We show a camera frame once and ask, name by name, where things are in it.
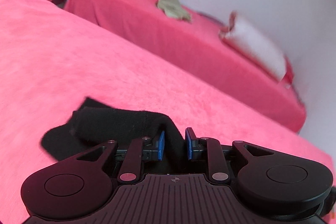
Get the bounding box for pink blanket near bed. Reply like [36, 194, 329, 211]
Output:
[1, 0, 334, 223]

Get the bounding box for white pillow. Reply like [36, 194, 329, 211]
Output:
[219, 11, 287, 82]

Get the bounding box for red folded blanket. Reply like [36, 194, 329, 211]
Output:
[281, 56, 294, 89]

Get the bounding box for black pants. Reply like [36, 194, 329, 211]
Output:
[41, 97, 184, 161]

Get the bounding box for beige cloth on bed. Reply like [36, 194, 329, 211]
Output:
[157, 0, 191, 22]

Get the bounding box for pink far bed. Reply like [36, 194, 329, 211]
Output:
[65, 0, 306, 132]

